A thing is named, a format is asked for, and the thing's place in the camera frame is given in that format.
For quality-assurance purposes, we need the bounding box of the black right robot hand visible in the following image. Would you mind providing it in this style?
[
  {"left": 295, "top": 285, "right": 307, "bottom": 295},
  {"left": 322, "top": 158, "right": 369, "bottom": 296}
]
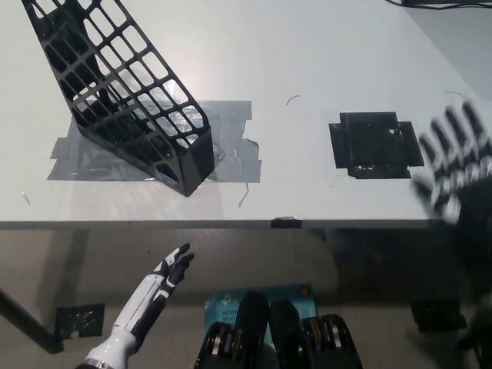
[{"left": 411, "top": 99, "right": 492, "bottom": 226}]

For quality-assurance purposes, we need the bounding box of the black tape square patch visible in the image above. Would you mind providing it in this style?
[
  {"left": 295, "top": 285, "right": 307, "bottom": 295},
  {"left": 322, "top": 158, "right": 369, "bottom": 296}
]
[{"left": 328, "top": 111, "right": 425, "bottom": 181}]

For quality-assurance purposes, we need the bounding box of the black cable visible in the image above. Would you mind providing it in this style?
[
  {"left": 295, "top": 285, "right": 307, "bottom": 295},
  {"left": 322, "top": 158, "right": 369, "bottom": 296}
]
[{"left": 386, "top": 0, "right": 492, "bottom": 8}]

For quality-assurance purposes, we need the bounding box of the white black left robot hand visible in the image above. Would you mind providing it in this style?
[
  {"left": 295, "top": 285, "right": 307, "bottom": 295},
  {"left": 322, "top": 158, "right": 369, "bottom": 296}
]
[{"left": 85, "top": 241, "right": 195, "bottom": 366}]

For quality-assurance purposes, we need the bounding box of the teal cardboard box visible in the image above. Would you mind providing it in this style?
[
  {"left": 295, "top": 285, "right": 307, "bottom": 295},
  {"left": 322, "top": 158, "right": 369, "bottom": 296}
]
[{"left": 203, "top": 283, "right": 318, "bottom": 335}]

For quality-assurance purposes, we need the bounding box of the black metal table leg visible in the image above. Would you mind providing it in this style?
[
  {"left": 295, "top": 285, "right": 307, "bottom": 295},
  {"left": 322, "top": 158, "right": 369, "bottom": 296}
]
[{"left": 0, "top": 286, "right": 65, "bottom": 354}]

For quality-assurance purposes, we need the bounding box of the grey duct tape patch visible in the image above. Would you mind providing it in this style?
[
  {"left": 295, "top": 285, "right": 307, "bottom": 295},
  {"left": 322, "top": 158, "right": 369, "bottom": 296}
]
[{"left": 46, "top": 100, "right": 263, "bottom": 184}]

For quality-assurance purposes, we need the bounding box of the black floor tape patch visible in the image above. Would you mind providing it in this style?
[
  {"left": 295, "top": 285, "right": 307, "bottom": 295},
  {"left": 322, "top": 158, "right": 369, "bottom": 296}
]
[
  {"left": 55, "top": 303, "right": 106, "bottom": 340},
  {"left": 410, "top": 298, "right": 468, "bottom": 332}
]

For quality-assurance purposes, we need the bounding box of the small black tape strip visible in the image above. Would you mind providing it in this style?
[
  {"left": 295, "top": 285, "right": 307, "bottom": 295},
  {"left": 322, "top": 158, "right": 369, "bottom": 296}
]
[{"left": 271, "top": 216, "right": 304, "bottom": 228}]

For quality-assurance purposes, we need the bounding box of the black lattice file holder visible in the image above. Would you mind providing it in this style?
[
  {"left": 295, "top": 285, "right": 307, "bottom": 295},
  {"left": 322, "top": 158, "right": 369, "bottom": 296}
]
[{"left": 21, "top": 0, "right": 215, "bottom": 199}]

